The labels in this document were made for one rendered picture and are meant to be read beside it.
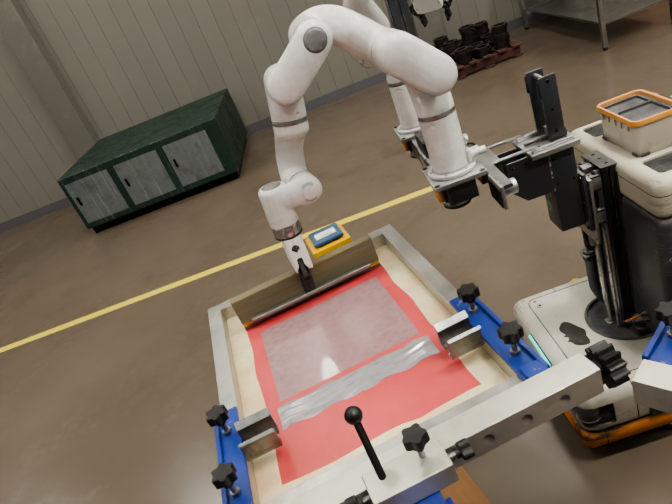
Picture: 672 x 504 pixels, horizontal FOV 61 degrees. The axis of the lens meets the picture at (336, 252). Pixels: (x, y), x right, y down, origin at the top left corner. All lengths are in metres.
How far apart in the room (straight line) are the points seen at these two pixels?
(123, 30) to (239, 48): 1.40
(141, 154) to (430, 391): 5.35
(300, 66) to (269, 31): 6.32
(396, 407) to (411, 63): 0.72
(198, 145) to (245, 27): 2.05
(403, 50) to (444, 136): 0.26
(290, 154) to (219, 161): 4.67
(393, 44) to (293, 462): 0.87
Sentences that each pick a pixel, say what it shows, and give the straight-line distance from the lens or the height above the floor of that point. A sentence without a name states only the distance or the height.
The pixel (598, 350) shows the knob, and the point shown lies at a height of 1.05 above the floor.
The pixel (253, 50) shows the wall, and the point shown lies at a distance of 7.60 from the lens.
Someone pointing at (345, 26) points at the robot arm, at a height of 1.57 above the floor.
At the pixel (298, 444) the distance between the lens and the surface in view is 1.16.
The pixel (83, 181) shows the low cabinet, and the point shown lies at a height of 0.58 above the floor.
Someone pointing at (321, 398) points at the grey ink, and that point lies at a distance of 1.22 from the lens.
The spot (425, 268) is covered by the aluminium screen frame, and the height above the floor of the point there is 0.99.
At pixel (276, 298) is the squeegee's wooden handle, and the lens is 1.51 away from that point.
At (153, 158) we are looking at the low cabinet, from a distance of 6.21.
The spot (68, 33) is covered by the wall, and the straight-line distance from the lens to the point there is 8.00.
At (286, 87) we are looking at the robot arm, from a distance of 1.26.
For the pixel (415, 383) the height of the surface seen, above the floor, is 0.95.
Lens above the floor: 1.73
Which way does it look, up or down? 27 degrees down
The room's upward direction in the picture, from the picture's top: 23 degrees counter-clockwise
